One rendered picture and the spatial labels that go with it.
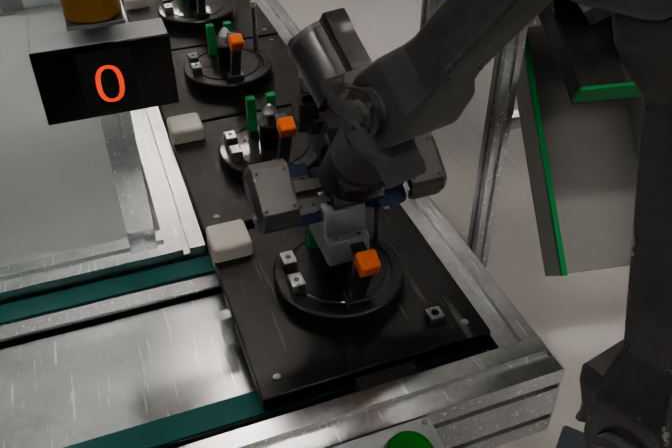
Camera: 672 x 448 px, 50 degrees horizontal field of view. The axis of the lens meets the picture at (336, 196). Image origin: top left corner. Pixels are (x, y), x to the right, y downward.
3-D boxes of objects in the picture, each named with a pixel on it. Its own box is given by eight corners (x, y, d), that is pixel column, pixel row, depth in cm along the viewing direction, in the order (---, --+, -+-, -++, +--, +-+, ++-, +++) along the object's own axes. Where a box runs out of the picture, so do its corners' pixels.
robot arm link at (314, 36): (469, 93, 52) (393, -41, 54) (377, 126, 48) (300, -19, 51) (406, 156, 62) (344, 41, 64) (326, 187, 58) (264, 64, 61)
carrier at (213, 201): (389, 200, 93) (393, 117, 85) (205, 243, 86) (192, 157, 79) (325, 110, 111) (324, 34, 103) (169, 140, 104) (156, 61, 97)
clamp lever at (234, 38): (243, 76, 110) (244, 41, 103) (230, 79, 109) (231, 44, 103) (237, 59, 111) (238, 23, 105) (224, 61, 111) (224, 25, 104)
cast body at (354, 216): (369, 257, 73) (371, 202, 69) (329, 267, 72) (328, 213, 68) (340, 209, 80) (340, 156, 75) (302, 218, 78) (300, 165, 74)
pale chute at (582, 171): (658, 261, 79) (683, 259, 74) (544, 277, 77) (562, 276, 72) (613, 15, 82) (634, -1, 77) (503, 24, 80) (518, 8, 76)
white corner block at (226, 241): (255, 267, 83) (252, 240, 81) (216, 276, 82) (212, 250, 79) (244, 242, 87) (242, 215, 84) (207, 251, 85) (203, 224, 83)
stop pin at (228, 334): (236, 342, 77) (232, 317, 75) (225, 345, 77) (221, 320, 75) (232, 333, 78) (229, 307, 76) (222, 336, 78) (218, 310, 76)
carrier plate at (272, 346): (489, 344, 74) (491, 329, 73) (263, 413, 68) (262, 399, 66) (393, 207, 92) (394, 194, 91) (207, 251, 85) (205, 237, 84)
